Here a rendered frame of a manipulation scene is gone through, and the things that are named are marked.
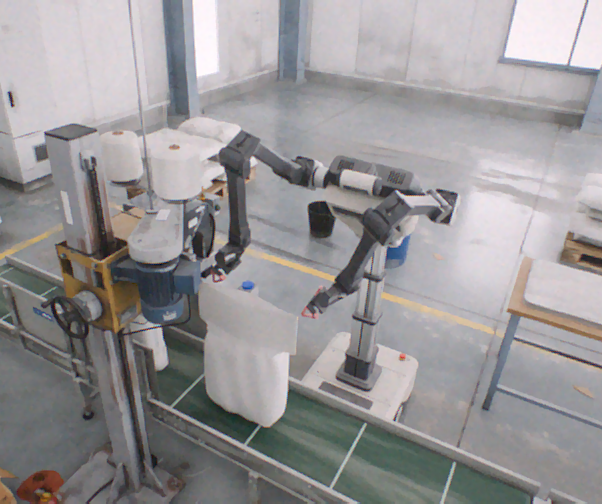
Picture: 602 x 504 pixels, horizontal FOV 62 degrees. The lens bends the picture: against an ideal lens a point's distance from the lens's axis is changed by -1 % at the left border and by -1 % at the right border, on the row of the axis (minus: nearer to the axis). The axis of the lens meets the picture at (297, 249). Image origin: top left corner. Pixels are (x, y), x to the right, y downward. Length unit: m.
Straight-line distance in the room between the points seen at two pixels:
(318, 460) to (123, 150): 1.50
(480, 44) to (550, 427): 7.33
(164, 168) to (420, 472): 1.63
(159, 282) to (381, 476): 1.25
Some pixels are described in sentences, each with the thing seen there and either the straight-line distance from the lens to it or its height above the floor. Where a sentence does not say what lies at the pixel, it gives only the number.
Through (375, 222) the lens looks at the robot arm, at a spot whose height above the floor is 1.60.
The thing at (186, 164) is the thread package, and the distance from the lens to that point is 1.72.
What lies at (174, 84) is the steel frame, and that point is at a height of 0.48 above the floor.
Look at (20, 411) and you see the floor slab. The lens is 3.33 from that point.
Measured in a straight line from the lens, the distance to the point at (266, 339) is 2.16.
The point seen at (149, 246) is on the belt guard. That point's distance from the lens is 1.73.
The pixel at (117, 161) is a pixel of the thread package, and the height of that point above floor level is 1.61.
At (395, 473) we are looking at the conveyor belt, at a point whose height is 0.38.
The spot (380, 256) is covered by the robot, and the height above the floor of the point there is 1.06.
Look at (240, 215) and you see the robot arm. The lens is 1.87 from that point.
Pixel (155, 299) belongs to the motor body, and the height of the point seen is 1.20.
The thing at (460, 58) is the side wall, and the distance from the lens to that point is 9.72.
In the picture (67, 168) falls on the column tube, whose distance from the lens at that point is 1.76.
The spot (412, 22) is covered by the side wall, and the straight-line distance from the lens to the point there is 9.88.
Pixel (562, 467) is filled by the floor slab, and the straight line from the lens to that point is 3.21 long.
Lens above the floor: 2.28
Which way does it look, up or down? 31 degrees down
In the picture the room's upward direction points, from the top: 3 degrees clockwise
